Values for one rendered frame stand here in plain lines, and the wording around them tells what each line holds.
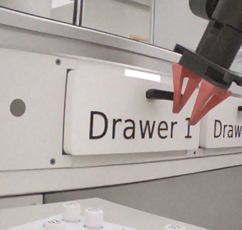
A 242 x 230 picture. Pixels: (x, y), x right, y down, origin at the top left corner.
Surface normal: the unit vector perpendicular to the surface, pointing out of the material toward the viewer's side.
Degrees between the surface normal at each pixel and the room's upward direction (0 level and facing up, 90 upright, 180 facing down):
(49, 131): 90
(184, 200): 90
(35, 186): 90
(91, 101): 90
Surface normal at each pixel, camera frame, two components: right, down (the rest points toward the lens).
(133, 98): 0.69, 0.07
